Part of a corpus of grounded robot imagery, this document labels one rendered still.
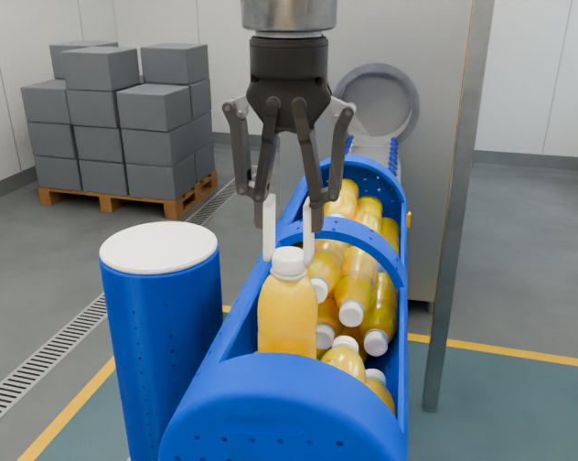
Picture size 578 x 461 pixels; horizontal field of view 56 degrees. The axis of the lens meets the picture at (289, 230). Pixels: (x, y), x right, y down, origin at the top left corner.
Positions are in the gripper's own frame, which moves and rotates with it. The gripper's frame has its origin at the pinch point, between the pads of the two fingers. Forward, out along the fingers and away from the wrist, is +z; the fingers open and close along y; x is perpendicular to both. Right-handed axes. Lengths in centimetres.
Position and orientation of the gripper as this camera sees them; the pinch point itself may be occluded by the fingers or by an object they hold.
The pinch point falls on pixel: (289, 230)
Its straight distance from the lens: 59.9
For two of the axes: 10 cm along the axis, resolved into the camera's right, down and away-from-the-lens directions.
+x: -2.0, 4.0, -9.0
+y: -9.8, -0.8, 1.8
